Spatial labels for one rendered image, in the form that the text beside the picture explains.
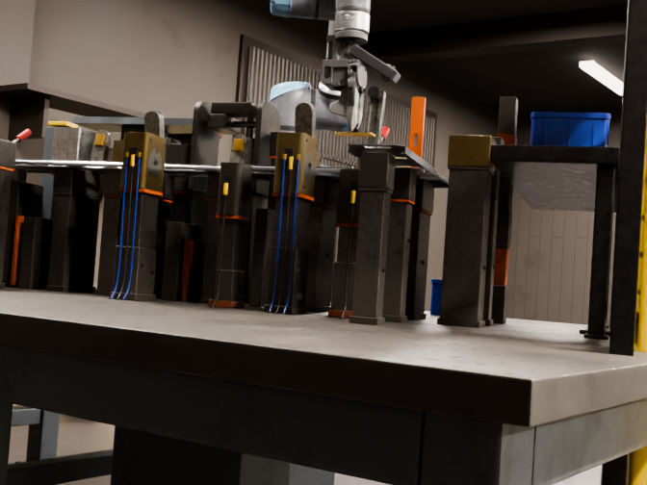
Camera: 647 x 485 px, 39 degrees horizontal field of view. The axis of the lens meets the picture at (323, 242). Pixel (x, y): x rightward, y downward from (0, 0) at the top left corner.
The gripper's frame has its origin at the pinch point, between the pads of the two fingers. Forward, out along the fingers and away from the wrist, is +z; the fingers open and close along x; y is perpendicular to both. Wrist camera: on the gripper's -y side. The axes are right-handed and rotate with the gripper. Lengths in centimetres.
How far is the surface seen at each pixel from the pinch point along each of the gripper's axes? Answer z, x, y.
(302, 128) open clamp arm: 3.6, 17.5, 5.8
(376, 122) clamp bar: -3.7, -15.2, -0.7
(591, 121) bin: -3.3, -11.6, -48.4
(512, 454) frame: 48, 103, -46
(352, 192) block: 16.9, 24.2, -7.2
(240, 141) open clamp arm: 1.4, -12.7, 32.2
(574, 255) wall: -14, -882, -11
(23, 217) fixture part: 23, 4, 79
